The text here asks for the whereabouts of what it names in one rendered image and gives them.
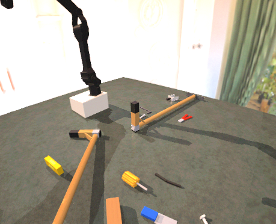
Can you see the yellow-handled screwdriver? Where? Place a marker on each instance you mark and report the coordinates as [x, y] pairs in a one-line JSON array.
[[132, 180]]

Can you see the yellow rectangular block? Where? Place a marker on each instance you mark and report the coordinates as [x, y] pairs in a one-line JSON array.
[[54, 165]]

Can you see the orange flat bar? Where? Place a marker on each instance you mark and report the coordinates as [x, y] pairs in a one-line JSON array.
[[113, 211]]

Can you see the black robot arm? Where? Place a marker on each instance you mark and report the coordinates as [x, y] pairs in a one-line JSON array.
[[81, 33]]

